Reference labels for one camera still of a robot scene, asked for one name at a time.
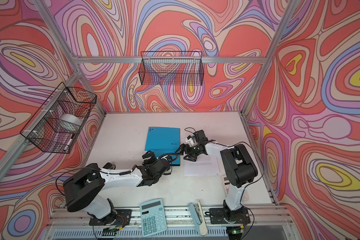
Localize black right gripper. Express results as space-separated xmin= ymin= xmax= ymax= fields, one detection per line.
xmin=174 ymin=143 xmax=201 ymax=162

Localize teal clip folder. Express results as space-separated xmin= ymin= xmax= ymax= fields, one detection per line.
xmin=145 ymin=127 xmax=181 ymax=157

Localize white printed paper sheets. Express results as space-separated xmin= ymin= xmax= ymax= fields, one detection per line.
xmin=184 ymin=155 xmax=220 ymax=177

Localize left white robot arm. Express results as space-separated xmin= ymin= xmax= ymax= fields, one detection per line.
xmin=63 ymin=151 xmax=179 ymax=225

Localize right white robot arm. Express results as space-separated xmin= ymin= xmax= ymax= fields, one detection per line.
xmin=175 ymin=140 xmax=259 ymax=215

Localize black silver stapler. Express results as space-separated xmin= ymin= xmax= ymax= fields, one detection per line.
xmin=103 ymin=163 xmax=116 ymax=170

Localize pink white calculator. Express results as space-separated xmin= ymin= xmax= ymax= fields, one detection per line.
xmin=222 ymin=175 xmax=250 ymax=202

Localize teal calculator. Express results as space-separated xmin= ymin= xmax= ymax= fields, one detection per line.
xmin=140 ymin=199 xmax=167 ymax=237

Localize light blue stapler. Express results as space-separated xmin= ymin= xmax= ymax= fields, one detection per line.
xmin=188 ymin=200 xmax=208 ymax=236

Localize white tape roll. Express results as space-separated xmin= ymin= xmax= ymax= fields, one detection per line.
xmin=59 ymin=114 xmax=82 ymax=128

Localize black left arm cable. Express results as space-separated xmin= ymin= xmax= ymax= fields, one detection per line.
xmin=55 ymin=152 xmax=181 ymax=197

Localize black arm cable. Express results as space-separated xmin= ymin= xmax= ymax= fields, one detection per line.
xmin=55 ymin=152 xmax=181 ymax=197
xmin=184 ymin=127 xmax=265 ymax=238

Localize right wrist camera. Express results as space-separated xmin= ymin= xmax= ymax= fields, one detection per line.
xmin=194 ymin=130 xmax=208 ymax=144

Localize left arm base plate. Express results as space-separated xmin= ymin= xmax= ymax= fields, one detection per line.
xmin=89 ymin=209 xmax=132 ymax=227

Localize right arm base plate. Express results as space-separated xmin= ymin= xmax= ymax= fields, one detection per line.
xmin=206 ymin=207 xmax=251 ymax=226

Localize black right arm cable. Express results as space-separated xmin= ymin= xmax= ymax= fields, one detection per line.
xmin=184 ymin=127 xmax=265 ymax=238

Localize black wire basket back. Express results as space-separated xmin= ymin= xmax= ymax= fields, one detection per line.
xmin=139 ymin=51 xmax=204 ymax=86

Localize black wire basket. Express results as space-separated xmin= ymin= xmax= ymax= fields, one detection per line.
xmin=20 ymin=83 xmax=97 ymax=154
xmin=139 ymin=51 xmax=204 ymax=86

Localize black wire basket left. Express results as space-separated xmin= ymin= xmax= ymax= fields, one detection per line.
xmin=20 ymin=83 xmax=97 ymax=154

